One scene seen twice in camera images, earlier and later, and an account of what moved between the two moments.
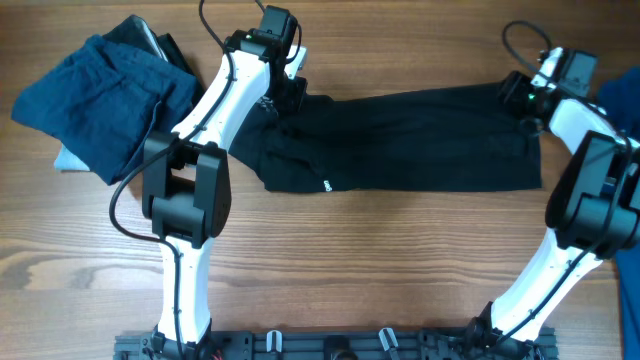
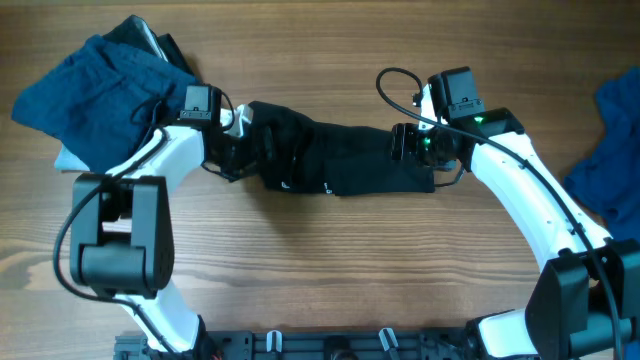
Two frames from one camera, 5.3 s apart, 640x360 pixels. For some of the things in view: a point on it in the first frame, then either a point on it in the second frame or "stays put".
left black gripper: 292,104 to 251,159
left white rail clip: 274,341 stays put
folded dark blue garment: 106,103 stays put
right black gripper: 511,91 to 402,139
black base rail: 334,345 stays put
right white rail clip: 388,338 stays put
